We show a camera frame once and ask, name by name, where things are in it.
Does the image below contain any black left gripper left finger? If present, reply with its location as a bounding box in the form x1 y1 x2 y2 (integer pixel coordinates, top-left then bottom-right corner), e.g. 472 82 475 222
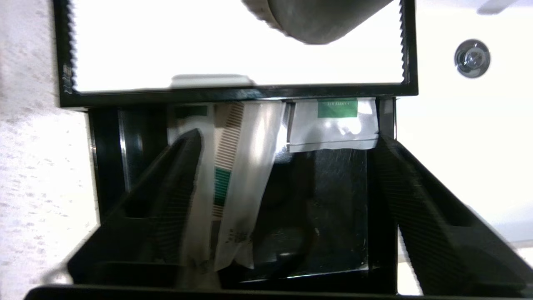
68 128 205 288

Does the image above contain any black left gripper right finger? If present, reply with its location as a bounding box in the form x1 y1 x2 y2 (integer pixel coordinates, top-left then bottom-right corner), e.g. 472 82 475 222
370 135 531 295

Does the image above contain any green-band toothbrush packet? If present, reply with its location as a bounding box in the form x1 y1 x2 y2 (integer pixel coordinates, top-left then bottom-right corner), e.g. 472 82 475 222
167 104 218 288

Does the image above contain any black amenity tray box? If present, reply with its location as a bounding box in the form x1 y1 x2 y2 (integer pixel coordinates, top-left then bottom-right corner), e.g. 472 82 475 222
87 97 399 293

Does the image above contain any long clear toothbrush packet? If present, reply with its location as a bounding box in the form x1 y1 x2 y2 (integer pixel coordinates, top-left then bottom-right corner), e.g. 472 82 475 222
214 102 289 271

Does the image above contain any large square green-label sachet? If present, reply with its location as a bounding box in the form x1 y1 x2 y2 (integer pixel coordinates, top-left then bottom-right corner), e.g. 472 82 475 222
286 98 380 153

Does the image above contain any black amenity box body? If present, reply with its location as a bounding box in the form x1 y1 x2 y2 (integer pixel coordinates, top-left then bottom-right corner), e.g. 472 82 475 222
52 0 419 110

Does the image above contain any comb packet with green label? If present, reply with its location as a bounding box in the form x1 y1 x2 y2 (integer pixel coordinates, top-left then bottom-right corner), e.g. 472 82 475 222
212 102 245 219

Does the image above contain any chrome drain stopper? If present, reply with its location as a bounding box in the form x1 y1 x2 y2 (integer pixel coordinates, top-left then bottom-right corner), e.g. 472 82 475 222
453 39 491 79

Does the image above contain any black cup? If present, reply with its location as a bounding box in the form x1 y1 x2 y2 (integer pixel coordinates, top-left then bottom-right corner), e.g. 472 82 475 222
241 0 395 45

